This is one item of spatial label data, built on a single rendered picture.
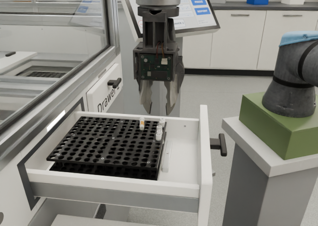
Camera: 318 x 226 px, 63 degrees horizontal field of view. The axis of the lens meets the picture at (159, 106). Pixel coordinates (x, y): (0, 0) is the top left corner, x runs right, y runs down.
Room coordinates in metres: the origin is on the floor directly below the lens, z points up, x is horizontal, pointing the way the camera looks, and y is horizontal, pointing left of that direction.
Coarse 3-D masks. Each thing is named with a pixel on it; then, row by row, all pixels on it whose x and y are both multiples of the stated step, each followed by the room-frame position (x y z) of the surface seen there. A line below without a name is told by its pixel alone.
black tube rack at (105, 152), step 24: (96, 120) 0.57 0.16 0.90; (120, 120) 0.57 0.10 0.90; (72, 144) 0.46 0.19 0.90; (96, 144) 0.51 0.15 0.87; (120, 144) 0.46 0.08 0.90; (144, 144) 0.46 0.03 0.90; (72, 168) 0.42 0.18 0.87; (96, 168) 0.42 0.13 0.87; (120, 168) 0.42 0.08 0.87; (144, 168) 0.39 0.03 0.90
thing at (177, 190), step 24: (72, 120) 0.61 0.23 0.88; (144, 120) 0.59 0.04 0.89; (168, 120) 0.59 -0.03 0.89; (192, 120) 0.58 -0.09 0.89; (48, 144) 0.48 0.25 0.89; (192, 144) 0.55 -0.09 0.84; (48, 168) 0.46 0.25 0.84; (192, 168) 0.46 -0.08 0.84; (48, 192) 0.37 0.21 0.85; (72, 192) 0.37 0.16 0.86; (96, 192) 0.36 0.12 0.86; (120, 192) 0.35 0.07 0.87; (144, 192) 0.35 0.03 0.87; (168, 192) 0.34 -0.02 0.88; (192, 192) 0.34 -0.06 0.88
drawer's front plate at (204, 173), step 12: (204, 108) 0.58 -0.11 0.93; (204, 120) 0.52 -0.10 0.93; (204, 132) 0.47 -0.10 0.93; (204, 144) 0.42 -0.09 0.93; (204, 156) 0.38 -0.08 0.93; (204, 168) 0.35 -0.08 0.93; (204, 180) 0.32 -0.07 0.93; (204, 192) 0.32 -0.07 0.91; (204, 204) 0.32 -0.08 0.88; (204, 216) 0.32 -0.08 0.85
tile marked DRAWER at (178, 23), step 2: (174, 20) 1.41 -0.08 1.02; (176, 20) 1.41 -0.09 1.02; (178, 20) 1.42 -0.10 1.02; (180, 20) 1.42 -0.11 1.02; (182, 20) 1.43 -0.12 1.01; (174, 22) 1.40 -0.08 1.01; (176, 22) 1.40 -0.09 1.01; (178, 22) 1.41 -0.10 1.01; (180, 22) 1.42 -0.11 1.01; (182, 22) 1.42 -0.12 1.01; (184, 22) 1.43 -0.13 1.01; (174, 24) 1.39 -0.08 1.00; (176, 24) 1.40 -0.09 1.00; (178, 24) 1.40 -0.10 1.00; (180, 24) 1.41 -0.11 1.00; (182, 24) 1.41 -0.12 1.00; (184, 24) 1.42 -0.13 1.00; (176, 26) 1.39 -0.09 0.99; (178, 26) 1.39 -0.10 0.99; (180, 26) 1.40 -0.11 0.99; (182, 26) 1.40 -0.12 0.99; (184, 26) 1.41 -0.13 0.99
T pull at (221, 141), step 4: (220, 136) 0.48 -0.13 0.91; (224, 136) 0.48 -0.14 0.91; (212, 140) 0.46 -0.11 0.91; (216, 140) 0.46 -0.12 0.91; (220, 140) 0.46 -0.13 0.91; (224, 140) 0.46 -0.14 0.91; (212, 144) 0.45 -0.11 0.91; (216, 144) 0.45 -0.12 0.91; (220, 144) 0.45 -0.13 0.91; (224, 144) 0.45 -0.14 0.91; (212, 148) 0.44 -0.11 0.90; (216, 148) 0.44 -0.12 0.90; (220, 148) 0.44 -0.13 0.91; (224, 148) 0.43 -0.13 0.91; (224, 152) 0.42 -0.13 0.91
